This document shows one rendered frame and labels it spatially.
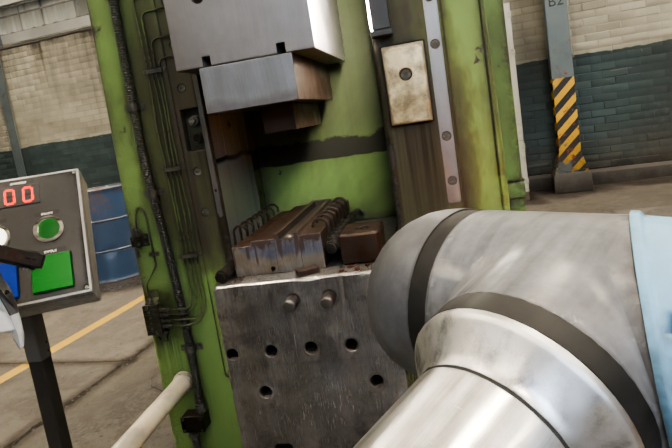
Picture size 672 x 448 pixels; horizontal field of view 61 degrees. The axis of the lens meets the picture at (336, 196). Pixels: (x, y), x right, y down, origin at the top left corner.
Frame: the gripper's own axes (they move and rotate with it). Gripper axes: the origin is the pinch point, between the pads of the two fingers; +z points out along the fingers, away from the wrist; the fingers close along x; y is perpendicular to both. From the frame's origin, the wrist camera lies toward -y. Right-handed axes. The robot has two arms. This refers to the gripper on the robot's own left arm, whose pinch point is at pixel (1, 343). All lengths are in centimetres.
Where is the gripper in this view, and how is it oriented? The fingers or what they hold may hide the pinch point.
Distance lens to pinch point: 115.2
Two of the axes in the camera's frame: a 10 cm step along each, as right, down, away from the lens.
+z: 1.5, 9.8, 1.4
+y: -5.1, 2.0, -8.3
